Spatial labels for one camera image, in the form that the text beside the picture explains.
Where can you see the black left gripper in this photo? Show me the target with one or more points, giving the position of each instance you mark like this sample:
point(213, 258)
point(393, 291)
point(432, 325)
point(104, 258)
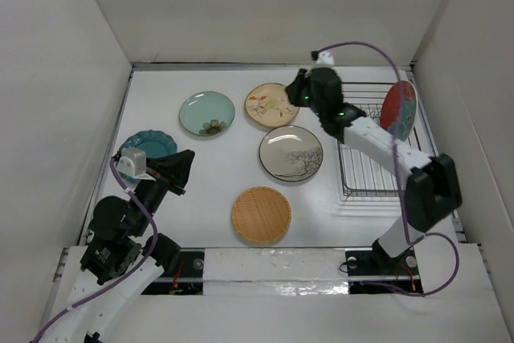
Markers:
point(175, 167)

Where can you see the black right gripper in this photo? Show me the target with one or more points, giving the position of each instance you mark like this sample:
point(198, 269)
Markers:
point(293, 89)

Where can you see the dark teal scalloped plate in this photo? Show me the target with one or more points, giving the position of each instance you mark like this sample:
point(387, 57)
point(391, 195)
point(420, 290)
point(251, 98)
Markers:
point(154, 143)

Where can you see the beige bird plate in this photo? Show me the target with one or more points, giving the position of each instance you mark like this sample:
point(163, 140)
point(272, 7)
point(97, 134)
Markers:
point(268, 105)

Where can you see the light green flower plate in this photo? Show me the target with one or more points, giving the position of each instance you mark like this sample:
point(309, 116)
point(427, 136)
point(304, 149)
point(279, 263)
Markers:
point(207, 114)

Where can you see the cream tree plate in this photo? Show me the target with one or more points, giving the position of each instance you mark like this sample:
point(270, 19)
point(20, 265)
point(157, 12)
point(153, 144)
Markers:
point(291, 153)

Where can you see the red teal flower plate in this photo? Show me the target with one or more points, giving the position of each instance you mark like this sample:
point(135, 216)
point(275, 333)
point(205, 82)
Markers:
point(399, 110)

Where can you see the woven bamboo plate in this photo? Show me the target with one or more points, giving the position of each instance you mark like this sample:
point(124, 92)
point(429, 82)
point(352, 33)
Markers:
point(261, 215)

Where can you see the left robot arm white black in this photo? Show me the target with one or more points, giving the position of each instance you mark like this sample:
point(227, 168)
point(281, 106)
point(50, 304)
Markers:
point(127, 252)

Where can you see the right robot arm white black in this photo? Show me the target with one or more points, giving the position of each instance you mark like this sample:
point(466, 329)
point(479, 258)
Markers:
point(428, 186)

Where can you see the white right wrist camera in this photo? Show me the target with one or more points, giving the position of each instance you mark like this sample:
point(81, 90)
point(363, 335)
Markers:
point(322, 58)

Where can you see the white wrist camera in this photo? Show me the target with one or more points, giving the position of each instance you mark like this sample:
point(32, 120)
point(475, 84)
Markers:
point(132, 163)
point(322, 58)

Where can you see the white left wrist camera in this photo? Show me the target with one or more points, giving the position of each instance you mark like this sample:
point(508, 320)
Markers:
point(132, 163)

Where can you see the black wire dish rack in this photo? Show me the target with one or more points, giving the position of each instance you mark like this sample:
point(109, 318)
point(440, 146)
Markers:
point(361, 177)

